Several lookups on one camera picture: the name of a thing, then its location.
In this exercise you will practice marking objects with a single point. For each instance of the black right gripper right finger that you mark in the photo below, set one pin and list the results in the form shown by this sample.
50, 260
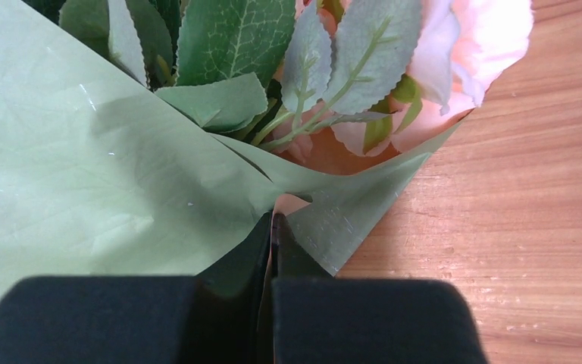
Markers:
321, 319

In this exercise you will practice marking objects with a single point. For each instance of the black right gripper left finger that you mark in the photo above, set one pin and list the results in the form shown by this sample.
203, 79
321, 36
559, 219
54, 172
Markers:
220, 315

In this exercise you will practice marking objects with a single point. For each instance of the green and peach wrapping paper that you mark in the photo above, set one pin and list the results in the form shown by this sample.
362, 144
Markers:
99, 176

